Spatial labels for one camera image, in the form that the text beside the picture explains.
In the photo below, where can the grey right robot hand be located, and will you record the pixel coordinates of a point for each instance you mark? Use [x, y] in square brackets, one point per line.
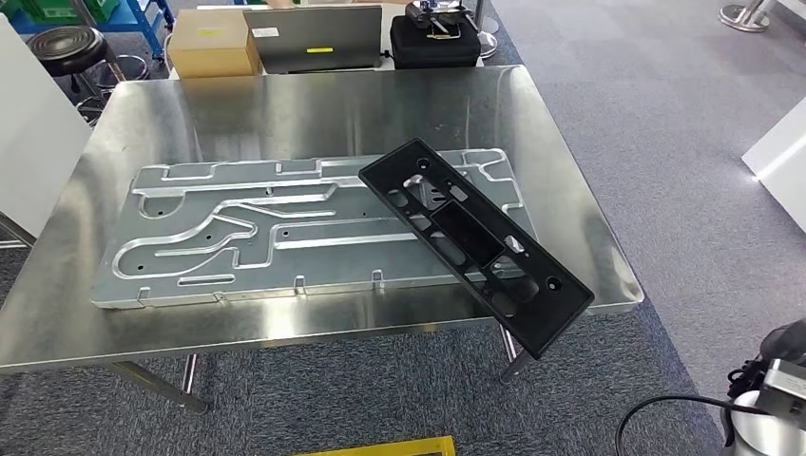
[787, 343]

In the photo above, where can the black plastic plate bracket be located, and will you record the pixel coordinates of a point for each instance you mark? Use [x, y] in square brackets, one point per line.
[466, 233]

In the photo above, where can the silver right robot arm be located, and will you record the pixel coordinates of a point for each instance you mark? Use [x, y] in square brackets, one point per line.
[755, 434]

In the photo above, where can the stainless steel workbench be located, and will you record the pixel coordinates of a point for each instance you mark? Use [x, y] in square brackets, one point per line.
[346, 107]

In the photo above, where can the white box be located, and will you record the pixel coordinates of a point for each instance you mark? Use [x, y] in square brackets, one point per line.
[781, 163]

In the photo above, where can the chrome stanchion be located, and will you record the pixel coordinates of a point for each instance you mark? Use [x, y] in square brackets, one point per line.
[743, 19]
[488, 44]

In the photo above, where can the yellow floor tape square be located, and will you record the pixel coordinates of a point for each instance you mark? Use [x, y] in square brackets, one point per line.
[409, 447]

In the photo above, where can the black carrying case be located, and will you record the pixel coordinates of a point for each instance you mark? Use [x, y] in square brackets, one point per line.
[434, 50]

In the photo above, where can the stamped aluminium panel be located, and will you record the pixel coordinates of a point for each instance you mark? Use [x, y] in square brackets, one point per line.
[327, 252]

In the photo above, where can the black handheld tool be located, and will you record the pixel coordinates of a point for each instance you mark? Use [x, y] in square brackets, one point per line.
[434, 12]

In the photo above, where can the brown cardboard box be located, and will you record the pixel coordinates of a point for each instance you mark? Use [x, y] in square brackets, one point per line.
[211, 56]

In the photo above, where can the blue cart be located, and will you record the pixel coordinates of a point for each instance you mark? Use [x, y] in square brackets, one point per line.
[151, 25]

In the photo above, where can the green plastic crate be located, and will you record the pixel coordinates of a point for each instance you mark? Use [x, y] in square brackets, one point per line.
[50, 9]
[101, 7]

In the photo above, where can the white board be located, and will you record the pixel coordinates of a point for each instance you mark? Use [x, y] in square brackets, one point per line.
[38, 138]

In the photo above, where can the black round stool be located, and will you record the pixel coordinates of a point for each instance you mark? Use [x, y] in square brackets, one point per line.
[63, 47]

